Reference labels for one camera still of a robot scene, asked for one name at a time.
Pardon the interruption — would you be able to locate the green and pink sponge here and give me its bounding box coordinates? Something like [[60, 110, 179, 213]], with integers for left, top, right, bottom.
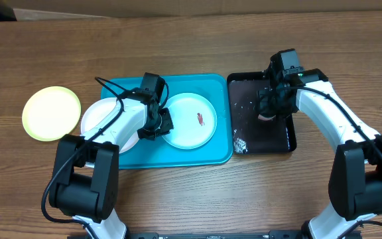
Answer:
[[257, 114, 275, 121]]

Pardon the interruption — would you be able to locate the light blue plate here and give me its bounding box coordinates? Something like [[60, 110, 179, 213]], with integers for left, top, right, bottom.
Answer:
[[162, 93, 217, 149]]

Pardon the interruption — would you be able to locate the pink plate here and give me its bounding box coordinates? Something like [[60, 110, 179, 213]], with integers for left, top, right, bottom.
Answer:
[[80, 98, 139, 154]]

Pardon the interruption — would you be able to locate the yellow plate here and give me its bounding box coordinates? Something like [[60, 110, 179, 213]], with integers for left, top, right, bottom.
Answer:
[[22, 86, 81, 141]]

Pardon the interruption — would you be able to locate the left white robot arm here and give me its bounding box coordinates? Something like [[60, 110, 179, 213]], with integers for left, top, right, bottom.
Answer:
[[41, 98, 173, 238]]

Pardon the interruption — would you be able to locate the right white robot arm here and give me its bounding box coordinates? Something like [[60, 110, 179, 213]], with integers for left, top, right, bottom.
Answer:
[[257, 67, 382, 238]]

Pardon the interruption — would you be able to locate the teal plastic tray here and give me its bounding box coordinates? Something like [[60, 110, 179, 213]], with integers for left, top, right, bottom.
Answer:
[[119, 74, 233, 169]]

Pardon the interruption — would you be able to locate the black rectangular tray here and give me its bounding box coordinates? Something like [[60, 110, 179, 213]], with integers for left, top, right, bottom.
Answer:
[[227, 72, 297, 155]]

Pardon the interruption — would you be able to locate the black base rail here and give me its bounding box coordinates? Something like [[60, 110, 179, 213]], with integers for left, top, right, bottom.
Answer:
[[126, 230, 305, 239]]

